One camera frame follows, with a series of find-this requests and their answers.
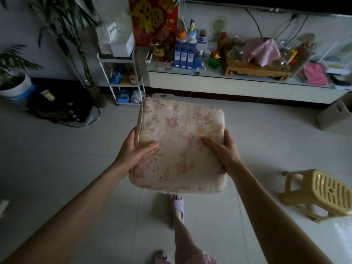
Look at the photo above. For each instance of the person's right hand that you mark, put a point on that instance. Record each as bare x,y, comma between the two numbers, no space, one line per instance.
224,152

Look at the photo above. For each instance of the person's left hand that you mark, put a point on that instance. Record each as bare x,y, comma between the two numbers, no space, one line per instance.
131,152

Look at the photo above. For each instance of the person's right thumb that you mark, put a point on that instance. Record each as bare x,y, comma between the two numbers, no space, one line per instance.
213,145

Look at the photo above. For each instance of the person's left thumb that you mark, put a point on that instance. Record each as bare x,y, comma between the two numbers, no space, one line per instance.
150,147

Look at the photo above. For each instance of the floral bedding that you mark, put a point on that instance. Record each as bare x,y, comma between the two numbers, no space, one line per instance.
180,142

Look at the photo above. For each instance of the person's left forearm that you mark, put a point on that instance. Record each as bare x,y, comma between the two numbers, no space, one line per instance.
70,217

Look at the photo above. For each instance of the person's right forearm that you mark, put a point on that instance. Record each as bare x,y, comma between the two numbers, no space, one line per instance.
277,219

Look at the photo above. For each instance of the blue box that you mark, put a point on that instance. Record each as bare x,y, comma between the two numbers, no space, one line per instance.
123,96

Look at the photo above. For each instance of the pink slipper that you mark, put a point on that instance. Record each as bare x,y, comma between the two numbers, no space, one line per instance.
177,207
161,257

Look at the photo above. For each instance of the white tv cabinet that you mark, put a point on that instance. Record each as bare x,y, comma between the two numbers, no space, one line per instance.
242,83

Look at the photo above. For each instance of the white metal shelf rack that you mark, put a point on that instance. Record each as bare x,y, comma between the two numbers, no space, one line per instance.
121,76

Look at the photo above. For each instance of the blue plastic bag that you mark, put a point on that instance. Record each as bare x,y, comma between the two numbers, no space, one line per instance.
115,75

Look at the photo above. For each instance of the green toy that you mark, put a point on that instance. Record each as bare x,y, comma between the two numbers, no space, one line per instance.
214,59

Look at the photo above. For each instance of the small wooden tea table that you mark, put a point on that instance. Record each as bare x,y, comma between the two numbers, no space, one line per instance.
257,67

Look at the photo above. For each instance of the pack of blue bottles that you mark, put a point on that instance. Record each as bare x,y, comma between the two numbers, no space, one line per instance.
185,54

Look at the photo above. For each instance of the amber glass jar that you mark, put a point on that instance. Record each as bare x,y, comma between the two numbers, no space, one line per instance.
159,50

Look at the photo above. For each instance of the black bag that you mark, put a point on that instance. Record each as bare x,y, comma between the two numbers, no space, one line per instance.
62,105

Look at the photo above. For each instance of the white cardboard box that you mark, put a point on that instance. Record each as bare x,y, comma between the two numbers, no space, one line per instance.
123,46
107,34

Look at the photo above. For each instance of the pink cloth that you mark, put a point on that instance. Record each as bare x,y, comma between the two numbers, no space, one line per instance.
261,50

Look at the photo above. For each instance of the white bottle with blue label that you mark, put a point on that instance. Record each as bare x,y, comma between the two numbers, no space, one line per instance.
202,37

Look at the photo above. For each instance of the yellow plastic stool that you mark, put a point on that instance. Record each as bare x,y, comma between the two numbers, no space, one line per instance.
320,195

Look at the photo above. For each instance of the round green plate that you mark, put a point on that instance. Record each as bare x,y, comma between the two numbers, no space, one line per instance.
219,24

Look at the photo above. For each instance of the pink towel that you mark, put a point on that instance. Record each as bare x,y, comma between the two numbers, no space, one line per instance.
313,74

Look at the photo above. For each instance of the grey storage bin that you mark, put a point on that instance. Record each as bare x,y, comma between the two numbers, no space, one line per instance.
335,114

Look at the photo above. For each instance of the tall green potted plant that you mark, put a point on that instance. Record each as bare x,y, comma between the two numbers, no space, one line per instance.
66,32

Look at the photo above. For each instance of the green plant in white pot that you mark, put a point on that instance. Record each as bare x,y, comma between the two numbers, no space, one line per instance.
13,79

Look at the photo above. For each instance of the red and gold wall hanging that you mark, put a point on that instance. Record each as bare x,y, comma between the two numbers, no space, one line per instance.
154,20

